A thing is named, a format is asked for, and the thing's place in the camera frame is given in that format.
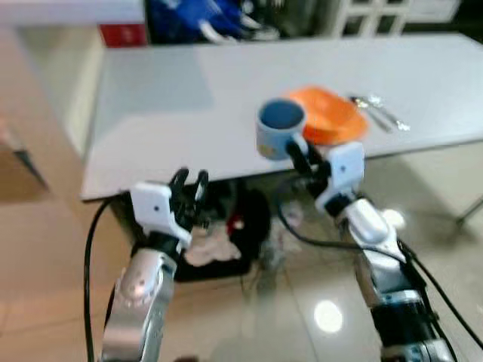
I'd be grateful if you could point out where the beige crumpled cloth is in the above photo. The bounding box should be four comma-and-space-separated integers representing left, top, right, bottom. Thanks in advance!
183, 225, 243, 268

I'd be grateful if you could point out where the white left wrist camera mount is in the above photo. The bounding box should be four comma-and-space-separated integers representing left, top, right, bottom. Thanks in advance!
130, 182, 194, 247

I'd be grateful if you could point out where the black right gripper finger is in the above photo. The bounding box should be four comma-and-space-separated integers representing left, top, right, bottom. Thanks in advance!
297, 133, 324, 173
284, 139, 310, 179

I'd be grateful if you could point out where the blue ceramic mug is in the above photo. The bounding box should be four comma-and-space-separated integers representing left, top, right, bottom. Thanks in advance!
255, 98, 309, 161

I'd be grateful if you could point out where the red cardboard box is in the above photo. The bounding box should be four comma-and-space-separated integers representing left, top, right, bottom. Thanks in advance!
99, 23, 149, 48

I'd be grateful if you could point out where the blue bag with white straps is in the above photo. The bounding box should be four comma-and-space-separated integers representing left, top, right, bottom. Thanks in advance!
144, 0, 281, 44

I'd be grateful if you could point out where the silver metal spoon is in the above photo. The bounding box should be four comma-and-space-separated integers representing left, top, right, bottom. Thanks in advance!
348, 95, 394, 134
365, 94, 413, 133

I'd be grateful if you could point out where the white cloth with logo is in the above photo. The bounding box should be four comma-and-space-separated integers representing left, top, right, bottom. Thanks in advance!
260, 202, 304, 269

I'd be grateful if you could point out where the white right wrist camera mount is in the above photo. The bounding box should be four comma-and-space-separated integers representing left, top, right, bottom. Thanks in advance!
315, 141, 366, 216

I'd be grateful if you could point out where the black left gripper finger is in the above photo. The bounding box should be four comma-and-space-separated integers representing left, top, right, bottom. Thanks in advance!
168, 167, 190, 203
189, 170, 211, 206

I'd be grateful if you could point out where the orange plastic bowl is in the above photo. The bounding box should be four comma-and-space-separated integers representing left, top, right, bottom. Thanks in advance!
285, 86, 370, 147

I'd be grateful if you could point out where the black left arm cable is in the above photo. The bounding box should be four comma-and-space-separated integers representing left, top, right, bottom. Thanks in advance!
82, 194, 137, 362

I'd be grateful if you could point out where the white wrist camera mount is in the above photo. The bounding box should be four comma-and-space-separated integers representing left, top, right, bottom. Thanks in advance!
130, 182, 194, 247
315, 141, 366, 216

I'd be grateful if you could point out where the white glass-door cabinet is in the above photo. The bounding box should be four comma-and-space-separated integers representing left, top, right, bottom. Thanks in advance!
332, 0, 463, 40

